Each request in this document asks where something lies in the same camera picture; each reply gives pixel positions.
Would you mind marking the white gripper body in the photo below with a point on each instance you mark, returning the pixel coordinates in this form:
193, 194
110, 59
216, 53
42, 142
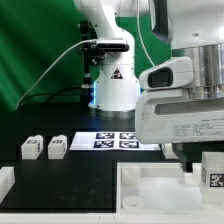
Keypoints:
169, 116

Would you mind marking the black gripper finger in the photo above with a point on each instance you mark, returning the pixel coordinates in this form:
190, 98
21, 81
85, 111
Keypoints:
186, 165

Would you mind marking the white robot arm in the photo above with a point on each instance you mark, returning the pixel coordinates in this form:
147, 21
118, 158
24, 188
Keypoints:
193, 28

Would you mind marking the white sheet with markers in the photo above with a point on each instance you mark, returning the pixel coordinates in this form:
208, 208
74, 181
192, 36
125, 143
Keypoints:
109, 141

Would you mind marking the white square table top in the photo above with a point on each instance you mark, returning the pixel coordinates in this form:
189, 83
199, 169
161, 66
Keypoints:
161, 187

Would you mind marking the white obstacle fixture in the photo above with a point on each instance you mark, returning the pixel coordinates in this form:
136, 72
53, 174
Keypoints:
7, 180

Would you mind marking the black camera stand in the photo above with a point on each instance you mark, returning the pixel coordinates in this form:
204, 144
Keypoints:
88, 50

